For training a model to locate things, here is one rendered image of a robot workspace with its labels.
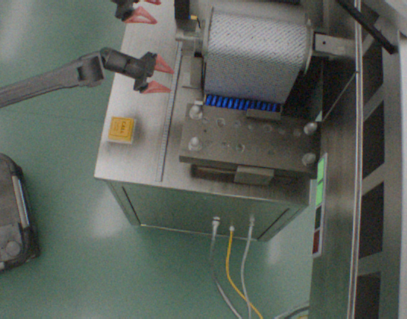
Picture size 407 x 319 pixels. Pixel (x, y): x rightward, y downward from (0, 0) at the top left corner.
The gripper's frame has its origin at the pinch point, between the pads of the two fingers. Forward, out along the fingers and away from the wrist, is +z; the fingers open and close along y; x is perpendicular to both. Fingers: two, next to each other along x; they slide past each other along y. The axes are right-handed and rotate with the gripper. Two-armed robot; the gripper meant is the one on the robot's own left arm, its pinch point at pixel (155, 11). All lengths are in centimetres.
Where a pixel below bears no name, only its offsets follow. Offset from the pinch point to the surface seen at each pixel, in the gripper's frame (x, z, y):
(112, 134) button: -37.6, 15.4, 19.1
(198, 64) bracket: -12.6, 25.5, -0.8
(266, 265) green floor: -68, 124, 41
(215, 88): -7.5, 28.4, 7.3
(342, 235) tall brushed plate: 34, 31, 51
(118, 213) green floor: -114, 68, 25
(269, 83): 7.5, 34.3, 7.6
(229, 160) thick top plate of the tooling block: -6.8, 35.9, 26.5
